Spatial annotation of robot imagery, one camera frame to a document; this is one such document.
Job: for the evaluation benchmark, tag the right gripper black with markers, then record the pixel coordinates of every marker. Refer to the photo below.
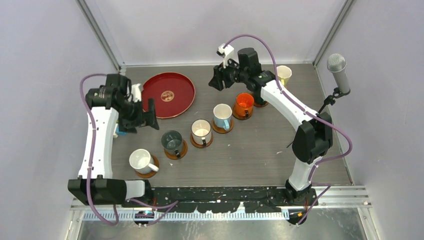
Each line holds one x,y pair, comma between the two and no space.
220,74

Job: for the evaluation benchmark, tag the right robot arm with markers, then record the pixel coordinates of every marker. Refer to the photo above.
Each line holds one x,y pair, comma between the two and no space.
313,136

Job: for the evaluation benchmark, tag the silver white mug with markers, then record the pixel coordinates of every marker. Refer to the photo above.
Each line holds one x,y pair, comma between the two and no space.
202,131

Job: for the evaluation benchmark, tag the wooden coaster one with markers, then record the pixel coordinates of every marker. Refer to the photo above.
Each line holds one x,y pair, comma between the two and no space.
240,117

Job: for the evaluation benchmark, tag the wooden coaster three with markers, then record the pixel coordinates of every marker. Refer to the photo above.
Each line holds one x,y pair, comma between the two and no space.
201,146

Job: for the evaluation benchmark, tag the wooden coaster four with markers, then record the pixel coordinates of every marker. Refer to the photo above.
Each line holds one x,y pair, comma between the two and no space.
177,154

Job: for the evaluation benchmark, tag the yellow cream mug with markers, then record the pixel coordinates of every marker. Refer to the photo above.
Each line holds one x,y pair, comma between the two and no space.
284,74

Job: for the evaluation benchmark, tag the red round tray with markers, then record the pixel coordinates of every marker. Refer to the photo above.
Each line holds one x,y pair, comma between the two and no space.
173,94

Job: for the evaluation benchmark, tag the silver microphone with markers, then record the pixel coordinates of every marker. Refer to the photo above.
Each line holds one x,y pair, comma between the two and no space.
336,64

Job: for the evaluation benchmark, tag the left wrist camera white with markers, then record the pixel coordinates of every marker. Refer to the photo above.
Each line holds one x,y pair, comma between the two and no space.
136,92

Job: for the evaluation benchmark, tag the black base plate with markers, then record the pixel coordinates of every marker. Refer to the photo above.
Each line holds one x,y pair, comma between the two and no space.
254,199

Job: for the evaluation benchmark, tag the orange black mug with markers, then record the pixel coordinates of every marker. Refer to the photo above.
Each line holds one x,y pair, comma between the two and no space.
244,102

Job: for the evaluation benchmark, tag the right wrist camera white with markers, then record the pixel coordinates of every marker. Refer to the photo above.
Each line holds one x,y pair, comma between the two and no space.
225,51

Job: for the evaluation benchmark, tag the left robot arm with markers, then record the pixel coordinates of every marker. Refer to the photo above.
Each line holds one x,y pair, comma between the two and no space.
115,105

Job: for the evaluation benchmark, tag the dark green mug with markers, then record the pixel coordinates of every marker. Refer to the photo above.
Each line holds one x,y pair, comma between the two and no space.
258,100

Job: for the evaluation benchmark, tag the wooden coaster five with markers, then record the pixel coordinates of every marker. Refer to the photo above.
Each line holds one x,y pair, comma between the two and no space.
150,174

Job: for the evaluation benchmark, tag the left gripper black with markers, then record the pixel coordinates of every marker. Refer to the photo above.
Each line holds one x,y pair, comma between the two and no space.
149,117

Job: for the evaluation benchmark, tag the wooden coaster two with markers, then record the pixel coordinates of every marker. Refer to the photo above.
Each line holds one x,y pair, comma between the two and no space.
222,130

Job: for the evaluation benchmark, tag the colourful toy blocks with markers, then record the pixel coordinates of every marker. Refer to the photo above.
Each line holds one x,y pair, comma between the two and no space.
117,132

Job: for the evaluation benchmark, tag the wooden coaster six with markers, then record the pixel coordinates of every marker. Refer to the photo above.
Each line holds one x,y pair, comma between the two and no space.
261,106

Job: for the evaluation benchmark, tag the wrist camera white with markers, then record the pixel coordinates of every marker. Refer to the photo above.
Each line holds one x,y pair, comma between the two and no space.
136,92
225,51

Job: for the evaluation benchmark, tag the light blue mug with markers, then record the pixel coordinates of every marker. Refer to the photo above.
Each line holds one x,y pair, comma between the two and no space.
222,116

